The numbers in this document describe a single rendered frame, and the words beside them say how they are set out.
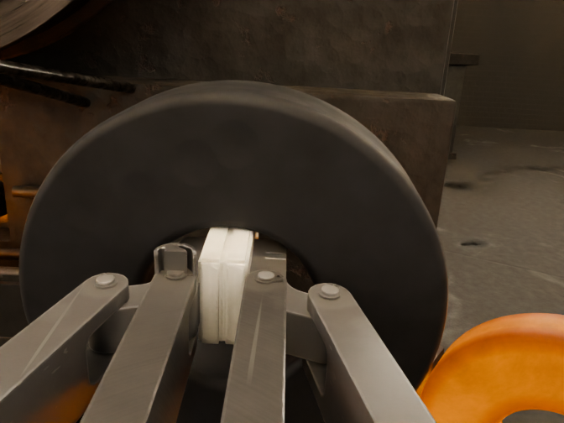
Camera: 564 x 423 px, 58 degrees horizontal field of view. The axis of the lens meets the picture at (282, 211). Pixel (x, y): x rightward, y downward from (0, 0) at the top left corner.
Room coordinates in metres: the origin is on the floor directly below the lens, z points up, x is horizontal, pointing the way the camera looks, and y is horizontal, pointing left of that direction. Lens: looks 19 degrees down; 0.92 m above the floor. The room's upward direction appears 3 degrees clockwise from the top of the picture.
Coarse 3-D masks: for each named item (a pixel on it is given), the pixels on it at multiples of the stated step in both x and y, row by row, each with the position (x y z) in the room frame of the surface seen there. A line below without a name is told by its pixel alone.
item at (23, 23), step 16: (0, 0) 0.40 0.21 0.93; (16, 0) 0.40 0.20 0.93; (32, 0) 0.40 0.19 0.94; (48, 0) 0.40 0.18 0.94; (64, 0) 0.40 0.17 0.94; (80, 0) 0.45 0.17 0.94; (0, 16) 0.40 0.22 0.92; (16, 16) 0.40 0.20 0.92; (32, 16) 0.40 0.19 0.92; (48, 16) 0.40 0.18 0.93; (64, 16) 0.45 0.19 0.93; (0, 32) 0.40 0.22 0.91; (16, 32) 0.40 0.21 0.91; (32, 32) 0.40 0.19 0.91; (0, 48) 0.40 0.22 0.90
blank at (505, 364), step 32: (512, 320) 0.26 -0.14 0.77; (544, 320) 0.25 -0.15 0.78; (448, 352) 0.26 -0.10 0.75; (480, 352) 0.25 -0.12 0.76; (512, 352) 0.24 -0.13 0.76; (544, 352) 0.23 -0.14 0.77; (448, 384) 0.26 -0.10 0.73; (480, 384) 0.25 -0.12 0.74; (512, 384) 0.24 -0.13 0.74; (544, 384) 0.23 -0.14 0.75; (448, 416) 0.25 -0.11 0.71; (480, 416) 0.24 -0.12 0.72
